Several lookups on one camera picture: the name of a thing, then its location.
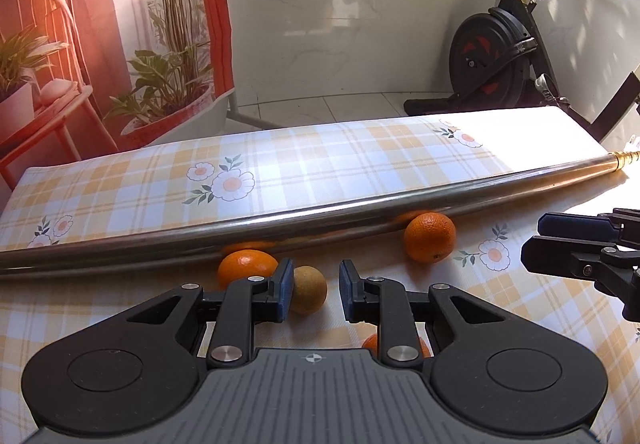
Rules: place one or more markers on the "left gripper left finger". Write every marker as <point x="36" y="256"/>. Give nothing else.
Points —
<point x="235" y="312"/>

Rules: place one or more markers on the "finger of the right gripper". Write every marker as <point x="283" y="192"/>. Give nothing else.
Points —
<point x="613" y="271"/>
<point x="621" y="226"/>

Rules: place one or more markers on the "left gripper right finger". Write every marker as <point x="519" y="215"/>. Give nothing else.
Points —
<point x="395" y="312"/>

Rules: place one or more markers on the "brown kiwi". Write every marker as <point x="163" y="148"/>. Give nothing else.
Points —
<point x="310" y="290"/>

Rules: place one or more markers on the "long metal pole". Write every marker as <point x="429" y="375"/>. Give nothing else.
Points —
<point x="299" y="228"/>

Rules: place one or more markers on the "plaid floral tablecloth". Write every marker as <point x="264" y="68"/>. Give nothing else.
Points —
<point x="241" y="175"/>

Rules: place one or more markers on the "black exercise bike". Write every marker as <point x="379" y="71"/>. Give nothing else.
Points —
<point x="498" y="59"/>

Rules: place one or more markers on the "printed room backdrop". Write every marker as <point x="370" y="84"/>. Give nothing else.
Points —
<point x="86" y="78"/>

